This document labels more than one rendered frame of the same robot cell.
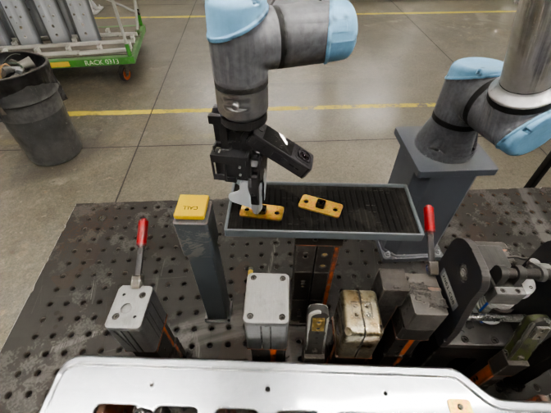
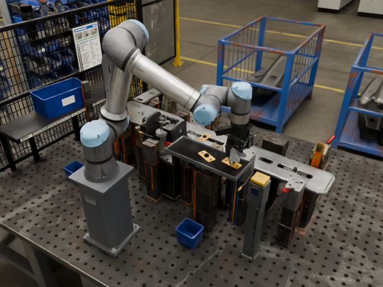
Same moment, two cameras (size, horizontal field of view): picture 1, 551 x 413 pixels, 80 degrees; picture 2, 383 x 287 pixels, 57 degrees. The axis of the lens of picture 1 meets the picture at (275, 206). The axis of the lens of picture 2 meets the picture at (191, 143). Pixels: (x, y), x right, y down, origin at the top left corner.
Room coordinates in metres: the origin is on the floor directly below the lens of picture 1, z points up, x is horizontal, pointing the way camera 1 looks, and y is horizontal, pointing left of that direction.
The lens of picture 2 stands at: (1.56, 0.56, 2.07)
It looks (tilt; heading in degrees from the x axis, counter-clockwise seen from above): 33 degrees down; 214
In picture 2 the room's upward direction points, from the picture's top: straight up
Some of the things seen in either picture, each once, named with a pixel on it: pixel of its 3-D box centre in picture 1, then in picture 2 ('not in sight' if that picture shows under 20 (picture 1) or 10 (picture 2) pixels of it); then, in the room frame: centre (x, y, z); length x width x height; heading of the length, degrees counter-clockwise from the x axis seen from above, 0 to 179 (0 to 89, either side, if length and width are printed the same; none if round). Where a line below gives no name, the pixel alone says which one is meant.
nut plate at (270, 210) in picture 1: (261, 210); (231, 162); (0.44, 0.03, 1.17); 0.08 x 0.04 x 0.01; 81
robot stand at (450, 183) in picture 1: (420, 198); (107, 205); (0.74, -0.46, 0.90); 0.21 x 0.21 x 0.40; 3
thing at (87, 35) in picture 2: not in sight; (87, 46); (-0.02, -1.32, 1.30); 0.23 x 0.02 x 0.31; 178
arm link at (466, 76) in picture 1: (471, 89); (97, 139); (0.73, -0.46, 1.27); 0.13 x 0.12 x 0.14; 17
